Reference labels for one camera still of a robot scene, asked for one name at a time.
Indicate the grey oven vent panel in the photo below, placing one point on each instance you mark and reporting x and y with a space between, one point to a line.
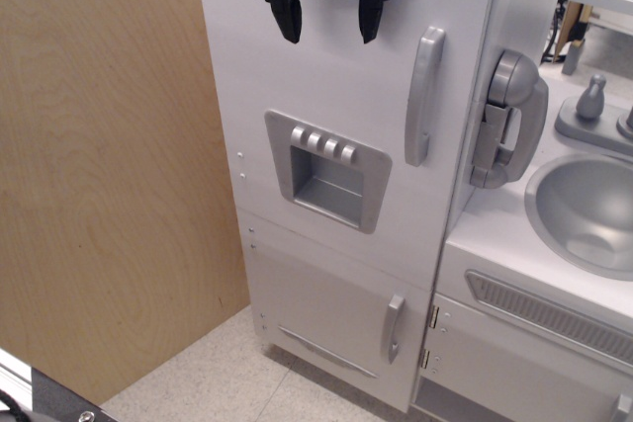
605 339

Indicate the grey toy faucet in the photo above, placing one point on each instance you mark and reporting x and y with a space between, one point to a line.
591 120

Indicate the grey fridge door handle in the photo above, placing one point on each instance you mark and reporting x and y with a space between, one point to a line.
426 63

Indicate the white fridge door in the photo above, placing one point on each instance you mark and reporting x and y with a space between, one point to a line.
358 90

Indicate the white lower freezer door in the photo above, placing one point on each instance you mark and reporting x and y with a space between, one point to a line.
329 309

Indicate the grey toy telephone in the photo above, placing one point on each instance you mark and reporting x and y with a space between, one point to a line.
512 124

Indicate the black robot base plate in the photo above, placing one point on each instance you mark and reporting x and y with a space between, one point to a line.
27 392

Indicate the white toy fridge cabinet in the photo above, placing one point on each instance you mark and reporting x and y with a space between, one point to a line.
492 42

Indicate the grey toy sink basin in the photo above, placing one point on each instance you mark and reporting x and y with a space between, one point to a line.
581 208

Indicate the white oven door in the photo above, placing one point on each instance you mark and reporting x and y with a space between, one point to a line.
481 368

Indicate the grey ice dispenser box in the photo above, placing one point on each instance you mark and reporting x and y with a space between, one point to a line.
328 173

